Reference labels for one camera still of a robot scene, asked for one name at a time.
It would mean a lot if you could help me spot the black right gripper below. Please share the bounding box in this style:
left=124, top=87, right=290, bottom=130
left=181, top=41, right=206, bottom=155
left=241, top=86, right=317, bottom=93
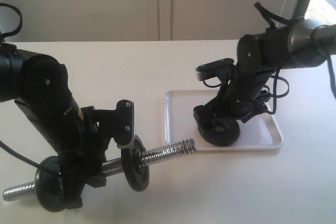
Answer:
left=193, top=71, right=273, bottom=136

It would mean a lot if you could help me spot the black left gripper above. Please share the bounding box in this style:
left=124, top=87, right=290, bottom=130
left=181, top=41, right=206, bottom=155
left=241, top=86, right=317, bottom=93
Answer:
left=14, top=98, right=115, bottom=208

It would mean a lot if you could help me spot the chrome threaded dumbbell bar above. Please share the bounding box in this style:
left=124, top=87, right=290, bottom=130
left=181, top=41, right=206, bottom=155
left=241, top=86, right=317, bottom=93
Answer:
left=3, top=139, right=196, bottom=202

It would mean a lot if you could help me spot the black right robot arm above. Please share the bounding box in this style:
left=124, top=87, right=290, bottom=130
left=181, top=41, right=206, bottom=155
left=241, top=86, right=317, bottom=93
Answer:
left=193, top=19, right=335, bottom=139

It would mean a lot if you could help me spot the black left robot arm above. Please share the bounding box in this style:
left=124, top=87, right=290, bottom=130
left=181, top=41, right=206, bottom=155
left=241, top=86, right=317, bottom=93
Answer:
left=1, top=44, right=110, bottom=212

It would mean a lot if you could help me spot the white rectangular plastic tray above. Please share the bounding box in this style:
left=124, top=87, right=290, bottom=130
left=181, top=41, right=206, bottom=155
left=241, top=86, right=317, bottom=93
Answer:
left=163, top=89, right=283, bottom=152

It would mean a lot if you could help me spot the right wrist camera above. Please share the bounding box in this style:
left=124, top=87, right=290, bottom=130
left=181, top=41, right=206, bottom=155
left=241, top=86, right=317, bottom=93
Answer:
left=195, top=58, right=234, bottom=81

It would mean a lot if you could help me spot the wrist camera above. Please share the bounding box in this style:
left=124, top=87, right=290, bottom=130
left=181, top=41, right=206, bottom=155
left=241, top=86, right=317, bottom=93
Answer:
left=91, top=100, right=135, bottom=149
left=195, top=58, right=234, bottom=81

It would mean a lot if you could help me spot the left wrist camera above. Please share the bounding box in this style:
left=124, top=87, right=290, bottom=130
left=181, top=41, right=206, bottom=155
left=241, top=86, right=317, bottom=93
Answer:
left=91, top=100, right=135, bottom=149

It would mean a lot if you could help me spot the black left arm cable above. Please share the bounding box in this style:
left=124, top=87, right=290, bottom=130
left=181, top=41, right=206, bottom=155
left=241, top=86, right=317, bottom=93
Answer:
left=0, top=3, right=62, bottom=177

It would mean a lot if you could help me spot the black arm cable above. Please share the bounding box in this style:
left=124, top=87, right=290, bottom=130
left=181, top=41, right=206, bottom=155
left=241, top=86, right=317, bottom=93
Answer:
left=202, top=2, right=336, bottom=116
left=0, top=3, right=62, bottom=177

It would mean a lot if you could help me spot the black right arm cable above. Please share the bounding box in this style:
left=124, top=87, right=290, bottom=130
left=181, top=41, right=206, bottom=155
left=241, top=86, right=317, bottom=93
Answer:
left=202, top=2, right=336, bottom=116

